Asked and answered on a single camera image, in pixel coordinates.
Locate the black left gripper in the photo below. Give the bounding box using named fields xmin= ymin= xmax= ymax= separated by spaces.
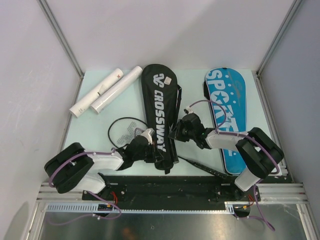
xmin=133 ymin=141 xmax=164 ymax=163

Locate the black racket bag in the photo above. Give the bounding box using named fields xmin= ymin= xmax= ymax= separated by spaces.
xmin=141 ymin=63 xmax=182 ymax=174

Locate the blue racket bag cover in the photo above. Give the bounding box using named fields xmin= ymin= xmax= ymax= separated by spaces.
xmin=202 ymin=67 xmax=248 ymax=175

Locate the white shuttlecock tube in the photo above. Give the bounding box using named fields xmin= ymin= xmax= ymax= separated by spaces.
xmin=90 ymin=65 xmax=143 ymax=114

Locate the white cardboard tube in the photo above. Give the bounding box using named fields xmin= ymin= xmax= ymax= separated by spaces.
xmin=69 ymin=68 xmax=124 ymax=118

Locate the black racket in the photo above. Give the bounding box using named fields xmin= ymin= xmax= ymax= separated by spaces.
xmin=178 ymin=156 xmax=228 ymax=180
xmin=107 ymin=117 xmax=147 ymax=148

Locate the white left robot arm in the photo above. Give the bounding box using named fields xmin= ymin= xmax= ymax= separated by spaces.
xmin=44 ymin=135 xmax=164 ymax=200

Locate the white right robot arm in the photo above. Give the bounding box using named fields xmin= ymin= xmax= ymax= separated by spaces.
xmin=168 ymin=113 xmax=284 ymax=201

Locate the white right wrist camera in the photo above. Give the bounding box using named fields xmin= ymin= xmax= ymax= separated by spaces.
xmin=183 ymin=106 xmax=193 ymax=114

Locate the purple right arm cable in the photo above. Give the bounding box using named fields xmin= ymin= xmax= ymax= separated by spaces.
xmin=186 ymin=99 xmax=280 ymax=232

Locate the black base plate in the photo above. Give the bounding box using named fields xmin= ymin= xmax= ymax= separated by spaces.
xmin=97 ymin=176 xmax=263 ymax=207

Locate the grey cable duct rail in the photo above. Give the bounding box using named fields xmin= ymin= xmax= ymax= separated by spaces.
xmin=46 ymin=201 xmax=249 ymax=214

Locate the aluminium side rail right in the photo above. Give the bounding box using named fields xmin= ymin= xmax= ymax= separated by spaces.
xmin=252 ymin=71 xmax=320 ymax=240

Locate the aluminium frame post right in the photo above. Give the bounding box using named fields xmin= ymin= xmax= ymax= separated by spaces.
xmin=256 ymin=0 xmax=305 ymax=76

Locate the aluminium frame post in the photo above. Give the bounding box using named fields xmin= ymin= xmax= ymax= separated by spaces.
xmin=36 ymin=0 xmax=84 ymax=80
xmin=256 ymin=0 xmax=305 ymax=76

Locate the aluminium frame post left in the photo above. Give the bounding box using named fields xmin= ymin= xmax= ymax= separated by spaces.
xmin=36 ymin=0 xmax=84 ymax=80

